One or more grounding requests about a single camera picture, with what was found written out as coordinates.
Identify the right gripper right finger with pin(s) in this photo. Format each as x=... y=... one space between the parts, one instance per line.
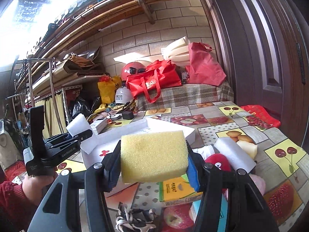
x=209 y=180

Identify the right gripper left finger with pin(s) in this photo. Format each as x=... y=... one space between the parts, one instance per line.
x=101 y=177

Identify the red plush toy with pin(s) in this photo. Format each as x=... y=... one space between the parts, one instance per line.
x=220 y=161

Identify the white bubble foam sheet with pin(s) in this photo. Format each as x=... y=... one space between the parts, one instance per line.
x=236 y=157

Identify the yellow tissue pack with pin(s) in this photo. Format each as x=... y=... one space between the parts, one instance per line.
x=177 y=191

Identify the white foam block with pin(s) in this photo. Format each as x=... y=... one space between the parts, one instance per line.
x=79 y=124

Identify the pink plush toy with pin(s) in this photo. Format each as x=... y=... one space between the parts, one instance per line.
x=259 y=182

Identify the yellow sponge block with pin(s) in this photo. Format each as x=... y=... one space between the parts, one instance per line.
x=147 y=161

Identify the black white striped cloth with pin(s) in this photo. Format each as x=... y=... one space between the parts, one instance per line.
x=135 y=219

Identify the teal tissue pack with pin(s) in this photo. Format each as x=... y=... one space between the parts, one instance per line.
x=223 y=215

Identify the red sleeve left forearm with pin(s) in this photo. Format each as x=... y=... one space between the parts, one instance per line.
x=16 y=210

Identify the left hand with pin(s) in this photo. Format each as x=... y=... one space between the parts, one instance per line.
x=33 y=187

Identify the white cardboard box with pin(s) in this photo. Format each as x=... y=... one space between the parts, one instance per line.
x=143 y=128

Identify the white sock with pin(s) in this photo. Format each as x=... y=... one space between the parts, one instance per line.
x=205 y=151

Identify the pale yellow sponge piece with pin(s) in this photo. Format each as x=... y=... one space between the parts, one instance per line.
x=249 y=148

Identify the white small box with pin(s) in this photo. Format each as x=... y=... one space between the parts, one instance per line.
x=98 y=125

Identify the fruit pattern tablecloth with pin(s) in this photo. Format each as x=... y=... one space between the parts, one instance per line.
x=279 y=161

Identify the black charger adapter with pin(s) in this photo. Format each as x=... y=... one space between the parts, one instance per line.
x=128 y=115

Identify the metal storage rack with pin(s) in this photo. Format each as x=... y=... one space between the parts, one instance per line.
x=69 y=89

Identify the red plastic bag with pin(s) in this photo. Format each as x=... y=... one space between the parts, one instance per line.
x=260 y=117

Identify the white helmet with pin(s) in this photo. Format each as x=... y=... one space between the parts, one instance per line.
x=123 y=95

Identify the yellow plastic bag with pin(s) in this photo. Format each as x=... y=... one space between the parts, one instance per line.
x=107 y=87

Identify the plaid covered bench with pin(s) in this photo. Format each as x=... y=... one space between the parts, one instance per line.
x=185 y=95

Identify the pinkish red paper bag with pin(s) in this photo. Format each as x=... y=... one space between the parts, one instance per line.
x=203 y=68

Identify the red helmet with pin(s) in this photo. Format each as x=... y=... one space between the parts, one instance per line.
x=132 y=68

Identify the red tote bag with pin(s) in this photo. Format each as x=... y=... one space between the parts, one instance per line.
x=158 y=75

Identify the cream foam cushions stack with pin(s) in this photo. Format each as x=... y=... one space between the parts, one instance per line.
x=177 y=52

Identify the brown wooden door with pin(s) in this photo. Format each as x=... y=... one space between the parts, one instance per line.
x=263 y=46

